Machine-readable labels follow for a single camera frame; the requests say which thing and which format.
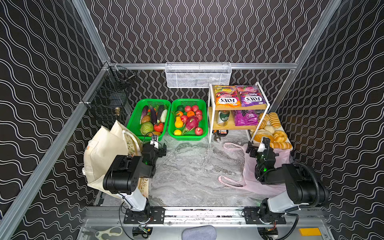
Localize orange tangerine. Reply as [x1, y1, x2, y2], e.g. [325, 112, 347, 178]
[187, 111, 195, 117]

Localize purple eggplant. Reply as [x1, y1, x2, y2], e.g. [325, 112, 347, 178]
[150, 107, 157, 125]

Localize white wire wall basket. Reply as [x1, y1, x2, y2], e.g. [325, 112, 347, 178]
[165, 62, 232, 89]

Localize purple candy bag shelf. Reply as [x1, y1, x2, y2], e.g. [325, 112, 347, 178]
[233, 110, 259, 127]

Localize white-handled scissors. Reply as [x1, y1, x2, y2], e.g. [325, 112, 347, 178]
[95, 227, 123, 240]

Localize right green plastic basket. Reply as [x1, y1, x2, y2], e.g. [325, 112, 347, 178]
[168, 99, 209, 141]

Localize orange Fox's candy bag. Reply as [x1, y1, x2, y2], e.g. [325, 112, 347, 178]
[214, 86, 242, 108]

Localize yellow pear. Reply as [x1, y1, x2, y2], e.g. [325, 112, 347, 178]
[175, 116, 184, 129]

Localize tray of bread rolls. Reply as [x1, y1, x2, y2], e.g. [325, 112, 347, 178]
[250, 113, 293, 151]

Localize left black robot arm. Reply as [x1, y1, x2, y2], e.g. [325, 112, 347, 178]
[103, 142, 167, 225]

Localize black wire wall rack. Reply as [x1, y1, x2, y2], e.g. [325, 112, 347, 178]
[85, 63, 137, 127]

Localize left green plastic basket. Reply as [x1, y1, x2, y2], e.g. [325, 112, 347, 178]
[127, 99, 171, 142]

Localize grey padded cushion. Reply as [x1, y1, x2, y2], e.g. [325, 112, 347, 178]
[182, 225, 217, 240]

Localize purple Fox's berries candy bag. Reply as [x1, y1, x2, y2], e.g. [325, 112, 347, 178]
[236, 85, 265, 107]

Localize red apple front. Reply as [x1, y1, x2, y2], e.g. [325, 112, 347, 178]
[195, 127, 204, 136]

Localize green plastic basket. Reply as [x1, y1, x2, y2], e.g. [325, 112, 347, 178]
[168, 99, 209, 141]
[127, 99, 171, 142]

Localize yellow block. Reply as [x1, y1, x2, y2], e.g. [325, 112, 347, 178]
[299, 228, 322, 237]

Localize pink dragon fruit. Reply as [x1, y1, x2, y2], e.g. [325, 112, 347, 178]
[182, 116, 199, 135]

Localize cream canvas tote bag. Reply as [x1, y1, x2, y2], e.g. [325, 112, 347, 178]
[82, 121, 143, 198]

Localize green cabbage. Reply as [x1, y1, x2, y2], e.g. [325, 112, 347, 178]
[140, 122, 154, 136]

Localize green drink can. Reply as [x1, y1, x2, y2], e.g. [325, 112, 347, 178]
[217, 110, 230, 127]

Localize white wooden two-tier shelf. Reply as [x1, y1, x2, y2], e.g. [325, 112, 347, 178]
[208, 82, 271, 144]

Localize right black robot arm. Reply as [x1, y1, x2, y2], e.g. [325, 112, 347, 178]
[246, 138, 329, 224]

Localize yellow lemon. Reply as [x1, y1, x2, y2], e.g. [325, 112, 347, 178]
[174, 129, 182, 136]

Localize pink plastic grocery bag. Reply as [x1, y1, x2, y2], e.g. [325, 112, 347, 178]
[218, 142, 293, 198]

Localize red tomato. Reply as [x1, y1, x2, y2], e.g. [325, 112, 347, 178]
[154, 122, 165, 133]

